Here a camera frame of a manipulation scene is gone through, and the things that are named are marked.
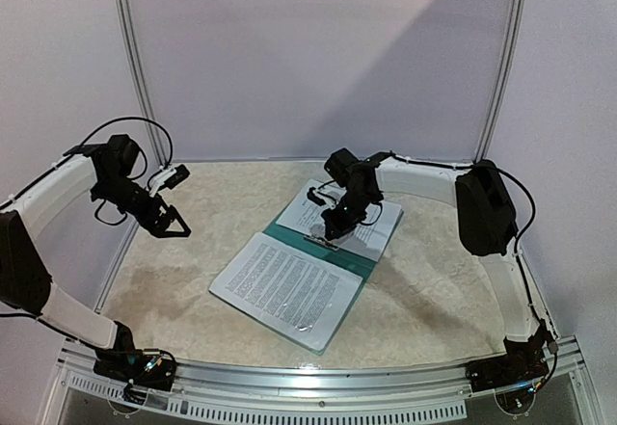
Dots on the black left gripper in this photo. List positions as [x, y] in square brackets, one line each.
[158, 228]

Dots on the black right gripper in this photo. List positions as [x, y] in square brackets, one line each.
[338, 219]

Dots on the metal folder clip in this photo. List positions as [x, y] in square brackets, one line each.
[322, 242]

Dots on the white paper stack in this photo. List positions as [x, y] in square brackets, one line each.
[303, 215]

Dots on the green file folder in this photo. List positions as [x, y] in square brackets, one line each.
[351, 262]

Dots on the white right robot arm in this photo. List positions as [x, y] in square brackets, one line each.
[486, 217]

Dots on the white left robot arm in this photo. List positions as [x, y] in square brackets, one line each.
[77, 249]

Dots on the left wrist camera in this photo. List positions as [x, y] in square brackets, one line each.
[167, 178]

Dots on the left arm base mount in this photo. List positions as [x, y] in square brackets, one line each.
[141, 370]

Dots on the left aluminium corner post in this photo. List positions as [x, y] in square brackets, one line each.
[133, 56]

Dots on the aluminium corner post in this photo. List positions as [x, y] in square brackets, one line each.
[133, 56]
[506, 58]

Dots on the aluminium front rail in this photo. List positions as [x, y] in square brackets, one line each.
[210, 393]

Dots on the right aluminium corner post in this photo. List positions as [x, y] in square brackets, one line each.
[506, 58]

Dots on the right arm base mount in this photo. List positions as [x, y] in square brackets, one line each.
[530, 363]

